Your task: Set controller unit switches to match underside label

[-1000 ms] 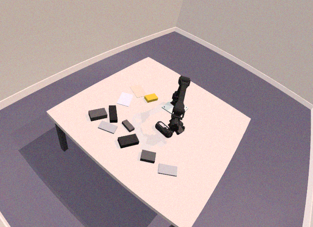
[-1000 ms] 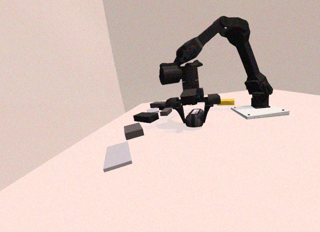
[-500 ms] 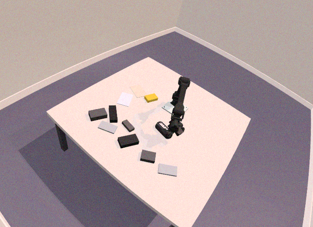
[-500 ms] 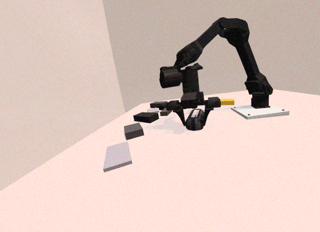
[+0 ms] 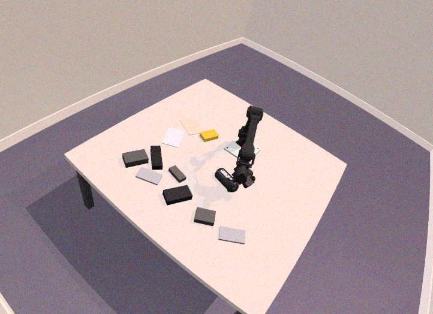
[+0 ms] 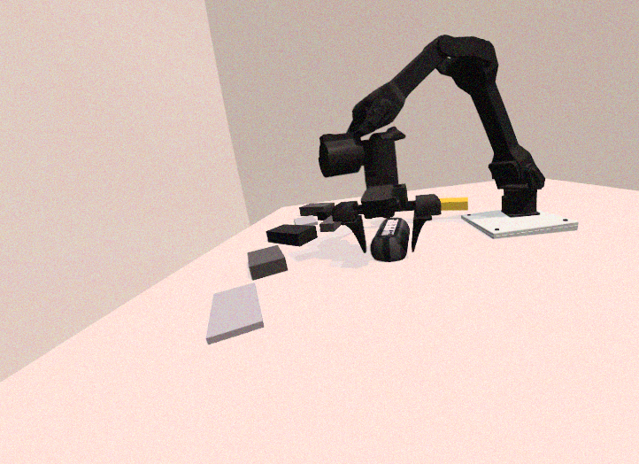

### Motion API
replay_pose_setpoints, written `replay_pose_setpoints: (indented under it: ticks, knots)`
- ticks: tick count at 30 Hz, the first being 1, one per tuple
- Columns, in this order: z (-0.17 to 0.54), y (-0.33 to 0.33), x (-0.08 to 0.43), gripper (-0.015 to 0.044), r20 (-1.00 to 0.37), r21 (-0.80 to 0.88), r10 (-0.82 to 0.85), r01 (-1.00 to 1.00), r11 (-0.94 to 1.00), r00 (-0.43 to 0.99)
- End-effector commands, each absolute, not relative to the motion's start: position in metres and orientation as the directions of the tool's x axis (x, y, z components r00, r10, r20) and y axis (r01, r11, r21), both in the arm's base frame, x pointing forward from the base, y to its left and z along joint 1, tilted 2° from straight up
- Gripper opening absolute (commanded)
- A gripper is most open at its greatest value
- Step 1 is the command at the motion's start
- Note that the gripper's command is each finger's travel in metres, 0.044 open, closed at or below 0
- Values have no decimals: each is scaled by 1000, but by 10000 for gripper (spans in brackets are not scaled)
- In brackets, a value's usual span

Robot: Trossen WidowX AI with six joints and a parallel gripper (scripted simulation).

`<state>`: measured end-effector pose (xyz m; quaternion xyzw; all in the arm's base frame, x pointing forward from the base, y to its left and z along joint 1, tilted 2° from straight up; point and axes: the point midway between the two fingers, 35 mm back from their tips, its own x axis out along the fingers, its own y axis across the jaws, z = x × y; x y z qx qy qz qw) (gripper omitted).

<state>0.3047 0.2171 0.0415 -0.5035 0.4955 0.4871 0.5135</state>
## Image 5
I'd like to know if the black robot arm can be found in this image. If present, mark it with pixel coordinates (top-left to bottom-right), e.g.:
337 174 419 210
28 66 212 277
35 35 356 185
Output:
235 105 264 188

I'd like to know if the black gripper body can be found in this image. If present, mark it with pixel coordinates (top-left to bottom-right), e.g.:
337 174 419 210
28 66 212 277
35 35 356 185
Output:
221 167 254 191

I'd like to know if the yellow flat block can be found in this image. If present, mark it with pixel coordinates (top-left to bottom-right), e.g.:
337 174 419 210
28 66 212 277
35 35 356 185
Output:
199 129 219 142

